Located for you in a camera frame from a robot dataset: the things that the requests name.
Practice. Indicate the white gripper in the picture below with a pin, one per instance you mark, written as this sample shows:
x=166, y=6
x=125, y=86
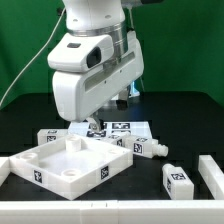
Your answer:
x=79, y=95

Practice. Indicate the white square tabletop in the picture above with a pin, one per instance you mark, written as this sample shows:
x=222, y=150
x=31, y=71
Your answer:
x=72, y=165

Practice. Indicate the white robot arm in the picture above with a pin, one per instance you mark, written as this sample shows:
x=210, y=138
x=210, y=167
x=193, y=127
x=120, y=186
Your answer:
x=88, y=18

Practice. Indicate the white left fence block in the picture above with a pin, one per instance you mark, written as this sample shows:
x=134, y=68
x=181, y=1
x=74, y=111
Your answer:
x=4, y=169

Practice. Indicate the white fence block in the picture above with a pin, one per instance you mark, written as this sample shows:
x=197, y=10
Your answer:
x=212, y=176
x=4, y=169

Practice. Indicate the white right fence block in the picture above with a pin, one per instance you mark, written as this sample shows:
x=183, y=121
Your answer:
x=212, y=176

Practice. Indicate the white marker base plate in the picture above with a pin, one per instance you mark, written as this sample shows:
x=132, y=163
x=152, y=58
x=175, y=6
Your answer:
x=139, y=128

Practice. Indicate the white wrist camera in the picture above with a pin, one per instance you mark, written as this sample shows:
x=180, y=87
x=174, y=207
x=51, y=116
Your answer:
x=80, y=54

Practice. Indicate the white front fence rail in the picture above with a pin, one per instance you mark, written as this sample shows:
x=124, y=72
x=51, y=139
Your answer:
x=113, y=212

